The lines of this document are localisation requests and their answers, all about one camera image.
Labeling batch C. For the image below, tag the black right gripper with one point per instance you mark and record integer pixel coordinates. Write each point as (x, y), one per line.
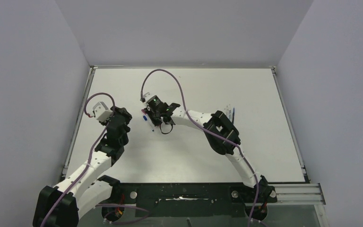
(151, 113)

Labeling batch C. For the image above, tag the aluminium rail frame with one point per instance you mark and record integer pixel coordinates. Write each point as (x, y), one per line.
(299, 194)

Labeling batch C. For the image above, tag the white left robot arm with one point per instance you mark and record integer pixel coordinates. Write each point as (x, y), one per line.
(64, 204)

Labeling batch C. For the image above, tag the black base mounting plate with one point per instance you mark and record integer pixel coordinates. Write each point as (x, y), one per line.
(194, 199)

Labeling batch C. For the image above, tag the blue gel pen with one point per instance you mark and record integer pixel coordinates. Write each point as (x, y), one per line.
(233, 115)

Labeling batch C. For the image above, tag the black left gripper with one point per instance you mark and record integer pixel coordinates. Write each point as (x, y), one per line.
(118, 115)

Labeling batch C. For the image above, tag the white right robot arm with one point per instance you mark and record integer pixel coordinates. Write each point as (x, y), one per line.
(222, 135)

